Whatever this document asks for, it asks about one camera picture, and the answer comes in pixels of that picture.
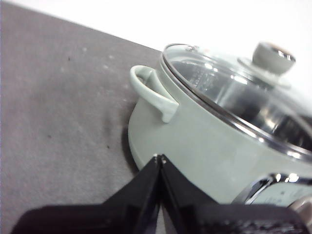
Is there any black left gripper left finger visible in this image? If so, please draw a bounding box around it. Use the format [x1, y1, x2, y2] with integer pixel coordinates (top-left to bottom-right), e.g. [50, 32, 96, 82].
[12, 155, 161, 234]

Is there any pale green electric cooking pot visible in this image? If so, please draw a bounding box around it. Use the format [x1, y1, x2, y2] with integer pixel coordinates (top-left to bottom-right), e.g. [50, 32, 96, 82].
[127, 55, 312, 216]

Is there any glass lid with green knob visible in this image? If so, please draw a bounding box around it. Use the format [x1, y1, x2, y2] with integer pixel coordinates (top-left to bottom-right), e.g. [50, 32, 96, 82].
[160, 41, 312, 157]

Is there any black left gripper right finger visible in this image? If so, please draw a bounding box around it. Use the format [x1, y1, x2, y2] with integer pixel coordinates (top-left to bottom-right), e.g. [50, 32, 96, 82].
[159, 155, 310, 234]

